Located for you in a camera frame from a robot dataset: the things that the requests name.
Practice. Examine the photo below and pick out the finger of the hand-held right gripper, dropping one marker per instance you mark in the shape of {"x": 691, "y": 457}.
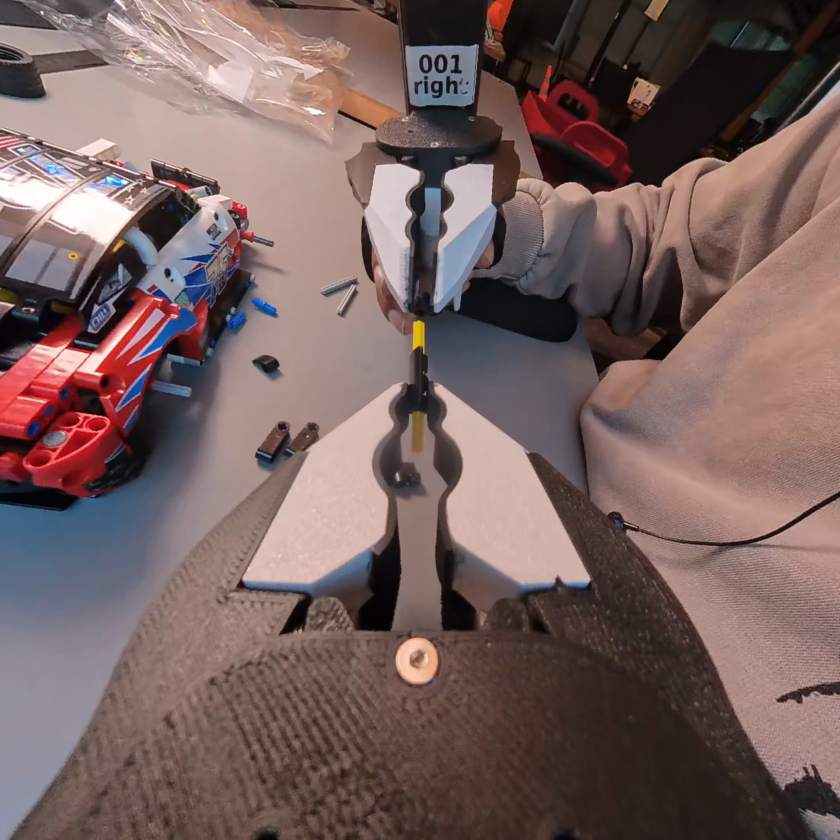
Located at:
{"x": 469, "y": 223}
{"x": 390, "y": 229}

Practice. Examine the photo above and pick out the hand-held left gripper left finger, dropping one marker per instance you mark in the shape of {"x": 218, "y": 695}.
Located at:
{"x": 315, "y": 525}

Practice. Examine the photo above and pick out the person's right forearm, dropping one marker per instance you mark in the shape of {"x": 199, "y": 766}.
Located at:
{"x": 623, "y": 243}

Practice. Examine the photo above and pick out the black rubber lego tire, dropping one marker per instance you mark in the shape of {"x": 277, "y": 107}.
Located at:
{"x": 19, "y": 72}

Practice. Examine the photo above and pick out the black wrist rest pad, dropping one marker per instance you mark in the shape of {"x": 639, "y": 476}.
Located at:
{"x": 518, "y": 315}

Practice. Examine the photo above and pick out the red plastic seat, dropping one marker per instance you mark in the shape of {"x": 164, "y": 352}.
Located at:
{"x": 584, "y": 138}

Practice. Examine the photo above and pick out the yellow lego axle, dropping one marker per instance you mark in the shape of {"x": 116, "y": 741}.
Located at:
{"x": 418, "y": 338}

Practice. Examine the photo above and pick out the lego race car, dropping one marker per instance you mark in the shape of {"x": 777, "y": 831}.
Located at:
{"x": 98, "y": 328}

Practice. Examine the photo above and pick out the blue lego pin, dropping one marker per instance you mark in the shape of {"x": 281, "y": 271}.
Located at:
{"x": 264, "y": 306}
{"x": 236, "y": 319}

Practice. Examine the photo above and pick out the grey lego axle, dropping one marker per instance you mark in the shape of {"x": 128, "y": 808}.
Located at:
{"x": 339, "y": 285}
{"x": 346, "y": 300}

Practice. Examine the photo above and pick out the small black rounded lego slope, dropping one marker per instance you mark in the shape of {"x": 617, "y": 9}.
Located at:
{"x": 266, "y": 363}

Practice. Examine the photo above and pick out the person's torso in beige hoodie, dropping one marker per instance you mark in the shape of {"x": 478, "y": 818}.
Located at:
{"x": 722, "y": 492}

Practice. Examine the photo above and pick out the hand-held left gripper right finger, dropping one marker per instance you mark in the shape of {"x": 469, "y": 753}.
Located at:
{"x": 518, "y": 525}

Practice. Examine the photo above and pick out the clear plastic bag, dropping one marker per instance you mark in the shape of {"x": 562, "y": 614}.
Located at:
{"x": 216, "y": 59}

